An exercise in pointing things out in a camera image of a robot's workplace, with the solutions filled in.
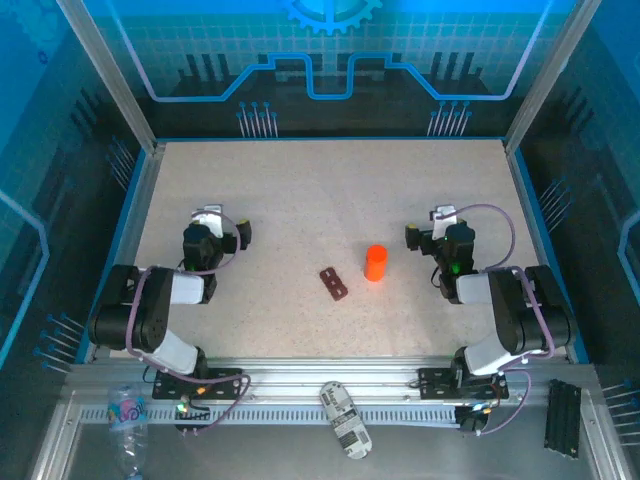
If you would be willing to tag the orange pill bottle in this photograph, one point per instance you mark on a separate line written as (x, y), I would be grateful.
(376, 265)

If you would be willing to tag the dark red pill organizer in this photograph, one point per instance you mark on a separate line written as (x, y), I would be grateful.
(334, 284)

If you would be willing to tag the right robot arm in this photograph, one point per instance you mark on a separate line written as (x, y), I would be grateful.
(520, 320)

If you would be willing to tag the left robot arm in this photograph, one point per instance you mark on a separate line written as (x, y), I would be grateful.
(150, 310)

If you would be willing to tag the black right connector box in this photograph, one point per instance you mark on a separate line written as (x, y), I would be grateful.
(472, 422)

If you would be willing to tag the black connector box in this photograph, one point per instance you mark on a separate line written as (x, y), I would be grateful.
(472, 422)
(192, 425)

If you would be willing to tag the black left connector box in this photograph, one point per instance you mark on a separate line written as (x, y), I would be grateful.
(192, 425)

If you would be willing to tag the clear plastic water bottle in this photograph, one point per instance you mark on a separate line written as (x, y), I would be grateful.
(127, 415)

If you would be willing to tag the white oval printed tag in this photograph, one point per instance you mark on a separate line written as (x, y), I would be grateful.
(345, 420)

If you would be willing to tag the black ridged bar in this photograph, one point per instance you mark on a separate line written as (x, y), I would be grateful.
(562, 417)

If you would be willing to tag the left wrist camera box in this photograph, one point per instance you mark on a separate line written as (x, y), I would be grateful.
(212, 220)

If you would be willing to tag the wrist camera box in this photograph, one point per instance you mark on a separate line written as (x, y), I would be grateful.
(212, 220)
(442, 217)

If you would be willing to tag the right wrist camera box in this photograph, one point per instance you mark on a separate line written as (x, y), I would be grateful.
(442, 217)

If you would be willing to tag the aluminium side rail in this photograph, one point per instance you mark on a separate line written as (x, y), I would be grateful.
(135, 220)

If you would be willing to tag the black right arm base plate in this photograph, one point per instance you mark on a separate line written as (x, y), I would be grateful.
(432, 382)

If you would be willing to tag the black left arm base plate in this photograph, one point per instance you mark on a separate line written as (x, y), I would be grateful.
(225, 382)

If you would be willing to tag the aluminium mounting rail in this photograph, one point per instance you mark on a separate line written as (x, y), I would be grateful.
(325, 370)

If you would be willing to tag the aluminium frame post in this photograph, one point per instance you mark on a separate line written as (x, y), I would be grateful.
(110, 75)
(552, 75)

